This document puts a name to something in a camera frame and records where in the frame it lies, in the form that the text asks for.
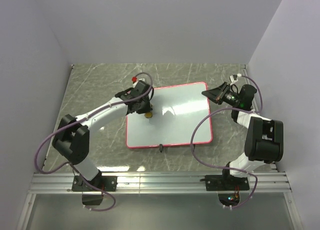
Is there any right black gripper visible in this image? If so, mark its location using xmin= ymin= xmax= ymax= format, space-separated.
xmin=201 ymin=82 xmax=240 ymax=107

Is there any yellow bone-shaped eraser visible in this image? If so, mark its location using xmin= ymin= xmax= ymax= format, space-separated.
xmin=144 ymin=112 xmax=153 ymax=118

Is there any pink framed whiteboard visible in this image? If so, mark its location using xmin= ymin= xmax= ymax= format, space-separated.
xmin=126 ymin=82 xmax=213 ymax=149

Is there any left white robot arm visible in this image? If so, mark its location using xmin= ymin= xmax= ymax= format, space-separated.
xmin=52 ymin=79 xmax=154 ymax=191

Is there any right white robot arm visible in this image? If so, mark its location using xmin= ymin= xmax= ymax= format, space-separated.
xmin=201 ymin=82 xmax=284 ymax=190

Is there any left wrist camera red cap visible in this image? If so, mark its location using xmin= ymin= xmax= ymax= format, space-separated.
xmin=131 ymin=76 xmax=145 ymax=84

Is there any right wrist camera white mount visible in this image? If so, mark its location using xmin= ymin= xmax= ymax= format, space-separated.
xmin=229 ymin=73 xmax=242 ymax=85

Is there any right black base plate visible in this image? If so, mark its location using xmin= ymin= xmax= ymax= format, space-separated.
xmin=200 ymin=175 xmax=250 ymax=191

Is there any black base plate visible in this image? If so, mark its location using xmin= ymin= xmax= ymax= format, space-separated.
xmin=200 ymin=175 xmax=250 ymax=191
xmin=71 ymin=175 xmax=118 ymax=192

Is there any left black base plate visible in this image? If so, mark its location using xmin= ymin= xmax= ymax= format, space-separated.
xmin=71 ymin=175 xmax=118 ymax=192

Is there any aluminium mounting rail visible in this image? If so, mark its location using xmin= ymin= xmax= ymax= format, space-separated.
xmin=28 ymin=171 xmax=292 ymax=194

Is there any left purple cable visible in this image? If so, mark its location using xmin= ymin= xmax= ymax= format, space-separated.
xmin=33 ymin=72 xmax=154 ymax=212

